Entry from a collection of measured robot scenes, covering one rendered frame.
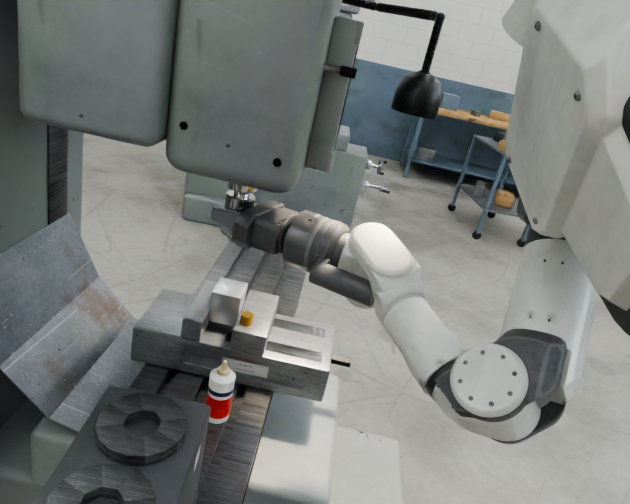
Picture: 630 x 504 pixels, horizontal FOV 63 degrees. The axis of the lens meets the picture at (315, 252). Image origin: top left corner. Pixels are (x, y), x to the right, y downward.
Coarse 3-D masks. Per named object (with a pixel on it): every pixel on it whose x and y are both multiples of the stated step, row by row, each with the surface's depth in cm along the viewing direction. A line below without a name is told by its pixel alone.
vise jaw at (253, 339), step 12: (252, 300) 97; (264, 300) 98; (276, 300) 99; (240, 312) 92; (252, 312) 93; (264, 312) 94; (240, 324) 89; (252, 324) 90; (264, 324) 90; (240, 336) 87; (252, 336) 87; (264, 336) 87; (240, 348) 88; (252, 348) 88; (264, 348) 88
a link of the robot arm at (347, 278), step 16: (336, 224) 75; (320, 240) 73; (336, 240) 73; (320, 256) 73; (336, 256) 73; (352, 256) 71; (320, 272) 71; (336, 272) 71; (352, 272) 73; (336, 288) 71; (352, 288) 70; (368, 288) 69; (352, 304) 77; (368, 304) 70
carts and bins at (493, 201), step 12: (504, 132) 514; (492, 144) 487; (504, 144) 463; (468, 156) 529; (504, 156) 452; (504, 180) 543; (456, 192) 545; (468, 192) 515; (480, 192) 504; (492, 192) 466; (504, 192) 497; (480, 204) 483; (492, 204) 492; (504, 204) 493; (516, 204) 512; (492, 216) 560; (516, 216) 477; (480, 228) 480; (528, 228) 484
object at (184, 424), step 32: (96, 416) 54; (128, 416) 54; (160, 416) 54; (192, 416) 57; (96, 448) 50; (128, 448) 50; (160, 448) 50; (192, 448) 53; (64, 480) 45; (96, 480) 46; (128, 480) 46; (160, 480) 49; (192, 480) 55
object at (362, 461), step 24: (24, 408) 102; (0, 432) 96; (24, 432) 97; (336, 432) 114; (360, 432) 116; (0, 456) 91; (24, 456) 92; (336, 456) 108; (360, 456) 109; (384, 456) 110; (0, 480) 89; (24, 480) 89; (336, 480) 102; (360, 480) 103; (384, 480) 104
